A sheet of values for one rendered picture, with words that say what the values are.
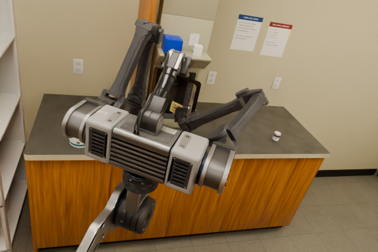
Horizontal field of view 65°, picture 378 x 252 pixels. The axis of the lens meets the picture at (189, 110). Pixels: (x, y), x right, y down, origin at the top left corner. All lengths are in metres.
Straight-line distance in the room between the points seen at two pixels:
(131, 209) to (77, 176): 0.83
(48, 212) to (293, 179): 1.76
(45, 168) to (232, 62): 1.57
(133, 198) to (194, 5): 1.13
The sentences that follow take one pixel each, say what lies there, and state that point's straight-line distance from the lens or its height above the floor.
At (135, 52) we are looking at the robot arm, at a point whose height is 1.65.
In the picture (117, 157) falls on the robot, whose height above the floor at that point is 1.42.
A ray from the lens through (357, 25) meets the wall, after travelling 3.02.
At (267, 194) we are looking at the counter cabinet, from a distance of 2.49.
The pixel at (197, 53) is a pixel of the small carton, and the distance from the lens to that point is 1.78.
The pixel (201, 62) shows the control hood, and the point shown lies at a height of 1.48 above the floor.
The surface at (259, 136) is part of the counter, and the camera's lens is 2.28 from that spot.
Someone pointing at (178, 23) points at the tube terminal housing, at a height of 1.66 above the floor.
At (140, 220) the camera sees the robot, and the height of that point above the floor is 1.17.
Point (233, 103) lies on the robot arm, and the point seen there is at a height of 1.45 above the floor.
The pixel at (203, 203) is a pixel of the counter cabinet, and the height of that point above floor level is 0.44.
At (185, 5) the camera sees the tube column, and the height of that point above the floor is 1.77.
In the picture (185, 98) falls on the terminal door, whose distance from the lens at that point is 1.82.
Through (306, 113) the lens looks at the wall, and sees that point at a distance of 3.17.
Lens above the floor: 2.07
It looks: 29 degrees down
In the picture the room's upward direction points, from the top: 13 degrees clockwise
